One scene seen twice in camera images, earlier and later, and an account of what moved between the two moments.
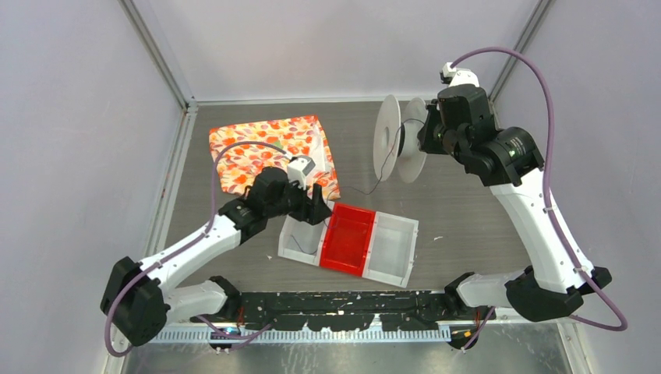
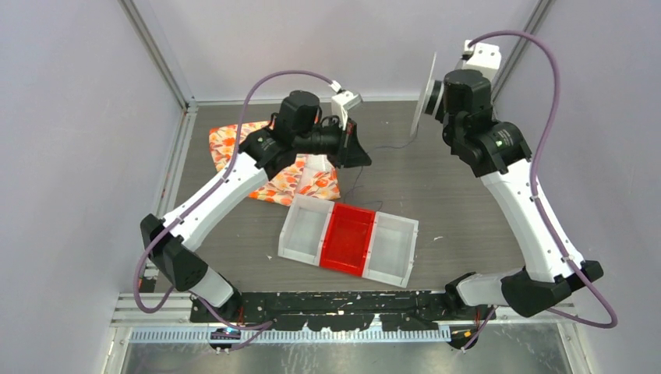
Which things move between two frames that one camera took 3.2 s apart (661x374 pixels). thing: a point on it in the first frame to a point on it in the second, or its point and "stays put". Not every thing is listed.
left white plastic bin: [302, 241] stays put
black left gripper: [311, 210] to [351, 153]
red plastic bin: [348, 238] stays put
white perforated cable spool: [395, 141] to [431, 100]
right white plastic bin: [391, 249] stays put
